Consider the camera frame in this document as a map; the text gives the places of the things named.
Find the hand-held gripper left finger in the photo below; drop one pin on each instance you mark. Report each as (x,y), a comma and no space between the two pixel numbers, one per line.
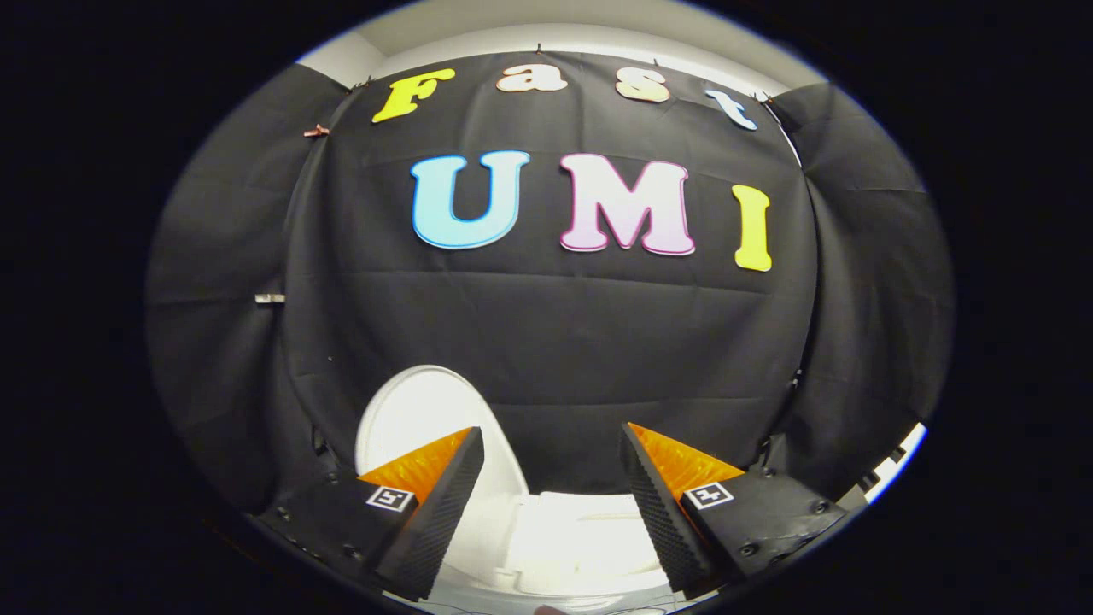
(440,512)

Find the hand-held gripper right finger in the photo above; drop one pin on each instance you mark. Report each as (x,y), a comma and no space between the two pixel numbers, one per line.
(662,512)

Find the white toilet seat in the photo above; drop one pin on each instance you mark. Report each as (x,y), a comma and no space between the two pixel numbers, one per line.
(581,547)

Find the silver cloth clip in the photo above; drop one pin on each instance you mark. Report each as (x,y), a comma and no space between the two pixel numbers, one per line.
(270,298)

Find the copper cloth clip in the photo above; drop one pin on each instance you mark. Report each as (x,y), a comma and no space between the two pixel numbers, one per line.
(316,131)

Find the black backdrop cloth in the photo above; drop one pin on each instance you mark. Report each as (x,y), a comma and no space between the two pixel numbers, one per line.
(555,342)

